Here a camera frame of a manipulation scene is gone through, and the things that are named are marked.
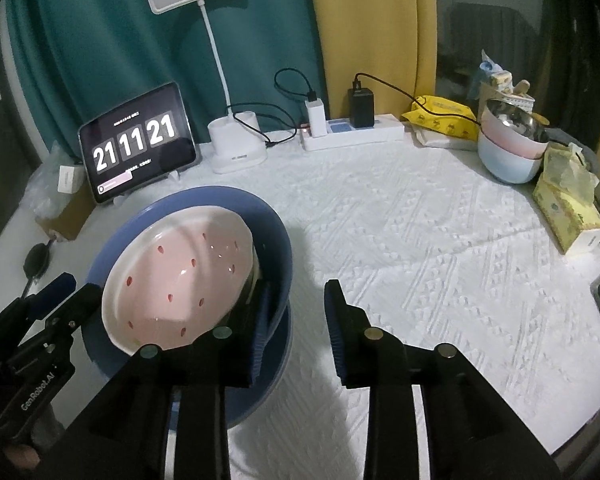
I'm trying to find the light blue bowl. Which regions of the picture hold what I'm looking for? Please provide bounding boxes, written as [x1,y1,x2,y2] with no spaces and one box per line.
[477,132,548,184]

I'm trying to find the yellow curtain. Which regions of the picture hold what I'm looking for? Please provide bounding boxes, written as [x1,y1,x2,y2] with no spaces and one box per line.
[302,0,438,116]

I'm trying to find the yellow tissue pack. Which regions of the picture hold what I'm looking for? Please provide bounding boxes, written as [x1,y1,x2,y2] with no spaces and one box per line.
[532,142,600,256]

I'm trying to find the large blue bowl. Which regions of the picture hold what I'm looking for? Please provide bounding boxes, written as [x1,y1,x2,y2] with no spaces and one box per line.
[87,186,294,428]

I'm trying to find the blue plate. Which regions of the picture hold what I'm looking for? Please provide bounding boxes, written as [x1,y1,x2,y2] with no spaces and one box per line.
[81,305,294,428]

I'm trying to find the grey chair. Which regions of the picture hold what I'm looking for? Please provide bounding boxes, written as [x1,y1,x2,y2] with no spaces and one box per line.
[447,2,538,91]

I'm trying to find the blue snack packet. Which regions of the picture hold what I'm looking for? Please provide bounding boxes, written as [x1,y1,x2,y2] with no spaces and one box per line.
[478,50,512,87]

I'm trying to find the white perforated basket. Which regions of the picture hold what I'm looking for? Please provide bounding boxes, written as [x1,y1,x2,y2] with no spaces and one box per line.
[480,80,536,112]

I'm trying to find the black charger cable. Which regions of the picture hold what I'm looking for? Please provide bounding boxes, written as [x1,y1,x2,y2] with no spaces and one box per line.
[274,67,318,107]
[352,72,481,126]

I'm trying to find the black lamp cable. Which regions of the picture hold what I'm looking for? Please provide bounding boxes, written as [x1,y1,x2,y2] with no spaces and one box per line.
[226,104,299,150]

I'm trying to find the small white box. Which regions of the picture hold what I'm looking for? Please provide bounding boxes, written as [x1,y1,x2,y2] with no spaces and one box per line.
[59,164,86,196]

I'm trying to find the yellow wipes pack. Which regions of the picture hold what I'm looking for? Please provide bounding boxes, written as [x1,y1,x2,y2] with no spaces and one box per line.
[401,95,481,141]

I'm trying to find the black round device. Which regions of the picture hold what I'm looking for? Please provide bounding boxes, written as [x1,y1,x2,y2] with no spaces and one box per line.
[22,240,56,301]

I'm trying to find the white power strip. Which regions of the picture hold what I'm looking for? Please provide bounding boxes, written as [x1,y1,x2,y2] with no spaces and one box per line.
[300,115,405,152]

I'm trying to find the white charger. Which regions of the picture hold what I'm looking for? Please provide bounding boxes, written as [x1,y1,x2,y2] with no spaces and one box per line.
[305,100,327,138]

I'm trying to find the brown cardboard box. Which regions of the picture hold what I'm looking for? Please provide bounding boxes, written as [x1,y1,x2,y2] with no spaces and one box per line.
[35,195,97,242]

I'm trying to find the white textured tablecloth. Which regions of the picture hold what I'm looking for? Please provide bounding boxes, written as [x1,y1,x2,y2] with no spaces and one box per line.
[0,135,600,480]

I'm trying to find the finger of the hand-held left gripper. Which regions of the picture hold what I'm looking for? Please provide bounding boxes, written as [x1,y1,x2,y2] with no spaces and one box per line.
[44,284,104,347]
[0,272,77,356]

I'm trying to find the white tablet stand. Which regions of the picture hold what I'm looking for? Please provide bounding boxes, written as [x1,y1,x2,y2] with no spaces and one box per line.
[111,169,182,207]

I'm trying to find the black charger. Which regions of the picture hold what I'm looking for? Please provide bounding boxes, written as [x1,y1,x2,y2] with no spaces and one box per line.
[347,87,376,129]

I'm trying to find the white packet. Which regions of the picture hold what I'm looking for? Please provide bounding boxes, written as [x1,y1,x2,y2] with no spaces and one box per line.
[414,127,479,151]

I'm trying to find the teal curtain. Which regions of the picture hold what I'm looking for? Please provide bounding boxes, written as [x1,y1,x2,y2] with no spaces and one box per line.
[5,0,331,161]

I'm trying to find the person's left hand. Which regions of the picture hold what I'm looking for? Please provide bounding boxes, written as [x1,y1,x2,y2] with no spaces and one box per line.
[4,442,41,467]

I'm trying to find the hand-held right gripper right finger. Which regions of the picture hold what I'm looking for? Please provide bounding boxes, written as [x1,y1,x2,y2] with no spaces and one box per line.
[324,279,563,480]

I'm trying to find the black tablet showing clock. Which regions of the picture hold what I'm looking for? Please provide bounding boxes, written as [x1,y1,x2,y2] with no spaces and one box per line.
[78,81,199,205]

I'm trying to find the pink strawberry-print bowl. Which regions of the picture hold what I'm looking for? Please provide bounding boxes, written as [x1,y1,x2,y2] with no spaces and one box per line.
[101,205,255,357]

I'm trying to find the pink steel-lined bowl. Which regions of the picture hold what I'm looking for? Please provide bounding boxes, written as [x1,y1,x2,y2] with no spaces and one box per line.
[480,99,551,160]

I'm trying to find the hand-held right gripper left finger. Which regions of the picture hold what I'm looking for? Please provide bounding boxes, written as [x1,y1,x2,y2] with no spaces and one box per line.
[62,280,277,480]

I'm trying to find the clear plastic bag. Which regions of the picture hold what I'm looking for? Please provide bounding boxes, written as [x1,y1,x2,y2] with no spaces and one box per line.
[27,142,88,221]

